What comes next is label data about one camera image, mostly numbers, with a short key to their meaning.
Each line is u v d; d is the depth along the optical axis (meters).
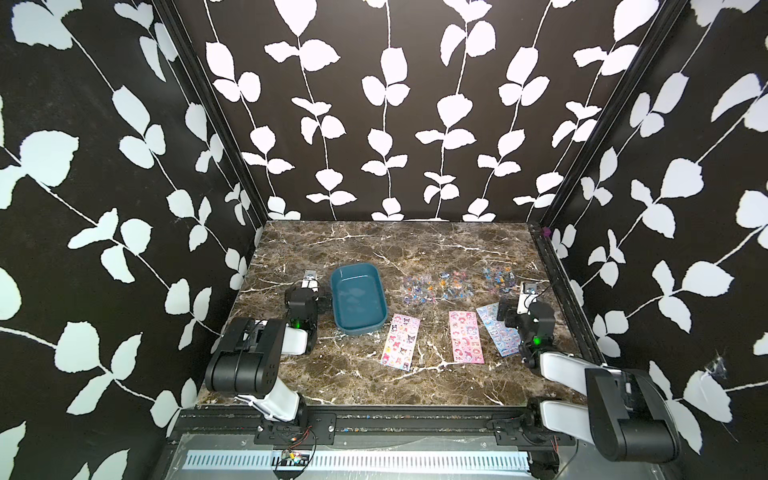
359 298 1.64
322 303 0.86
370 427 0.75
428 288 1.01
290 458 0.70
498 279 1.04
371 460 0.70
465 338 0.90
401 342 0.89
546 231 1.23
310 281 0.80
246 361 0.46
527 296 0.76
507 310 0.82
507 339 0.90
